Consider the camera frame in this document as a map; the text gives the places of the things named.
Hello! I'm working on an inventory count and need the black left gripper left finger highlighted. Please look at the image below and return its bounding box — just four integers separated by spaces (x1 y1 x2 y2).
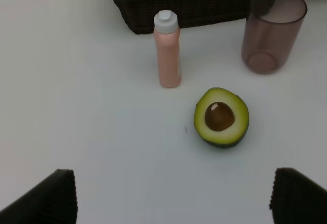
1 169 78 223

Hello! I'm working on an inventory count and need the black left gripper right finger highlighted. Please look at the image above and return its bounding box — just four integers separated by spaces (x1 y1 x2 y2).
269 168 326 224

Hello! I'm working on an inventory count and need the halved avocado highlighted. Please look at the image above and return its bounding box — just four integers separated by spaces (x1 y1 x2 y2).
194 87 250 148

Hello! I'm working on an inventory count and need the translucent pink cup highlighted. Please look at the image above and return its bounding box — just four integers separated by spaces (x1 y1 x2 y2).
241 0 308 74

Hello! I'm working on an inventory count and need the pink bottle white cap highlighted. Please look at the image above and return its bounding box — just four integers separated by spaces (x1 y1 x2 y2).
153 10 181 88

